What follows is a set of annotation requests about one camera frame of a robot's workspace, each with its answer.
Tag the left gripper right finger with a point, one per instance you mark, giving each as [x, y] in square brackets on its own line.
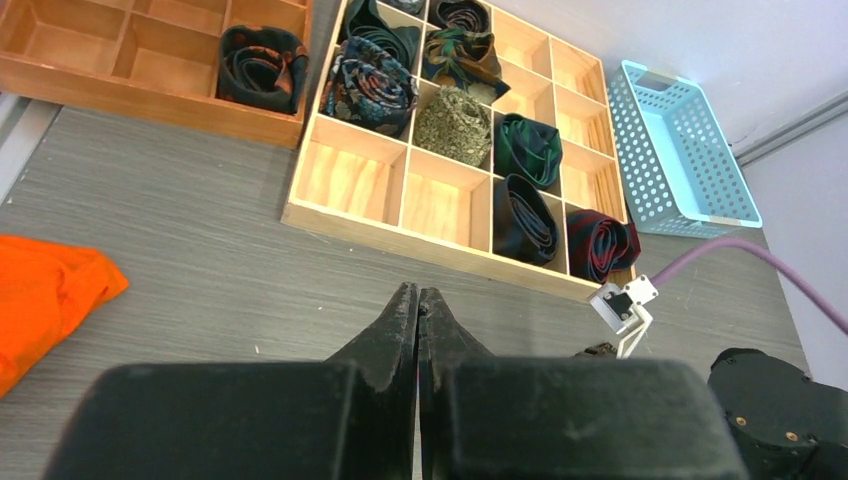
[485, 416]

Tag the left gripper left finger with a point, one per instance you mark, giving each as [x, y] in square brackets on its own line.
[348, 416]

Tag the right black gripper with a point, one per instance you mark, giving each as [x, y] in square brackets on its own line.
[623, 309]

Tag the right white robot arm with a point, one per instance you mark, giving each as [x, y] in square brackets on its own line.
[785, 424]

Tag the red blue striped rolled tie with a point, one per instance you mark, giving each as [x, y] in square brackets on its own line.
[599, 245]

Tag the dark navy rolled tie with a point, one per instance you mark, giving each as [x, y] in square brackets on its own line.
[524, 228]

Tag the light blue plastic basket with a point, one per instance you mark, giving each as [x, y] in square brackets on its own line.
[680, 175]

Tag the light wooden grid tray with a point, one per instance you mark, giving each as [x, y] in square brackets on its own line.
[384, 192]

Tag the dark green rolled tie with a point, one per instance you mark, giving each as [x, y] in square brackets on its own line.
[527, 148]

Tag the olive rolled tie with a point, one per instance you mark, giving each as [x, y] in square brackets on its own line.
[454, 125]

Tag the green brown patterned rolled tie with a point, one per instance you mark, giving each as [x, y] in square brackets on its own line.
[464, 59]

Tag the dark brown rolled tie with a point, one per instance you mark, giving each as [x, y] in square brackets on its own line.
[469, 15]

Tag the blue orange patterned rolled tie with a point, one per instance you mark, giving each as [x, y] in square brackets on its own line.
[369, 88]

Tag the orange cloth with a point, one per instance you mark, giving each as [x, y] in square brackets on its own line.
[47, 291]

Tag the black rolled tie orange tray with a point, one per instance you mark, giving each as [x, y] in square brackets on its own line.
[263, 67]

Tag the grey blue rolled tie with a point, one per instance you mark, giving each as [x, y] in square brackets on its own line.
[411, 7]

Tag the dark teal rolled tie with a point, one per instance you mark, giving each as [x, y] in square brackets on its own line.
[362, 19]

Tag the orange wooden grid tray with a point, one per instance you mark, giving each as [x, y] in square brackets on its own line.
[156, 60]

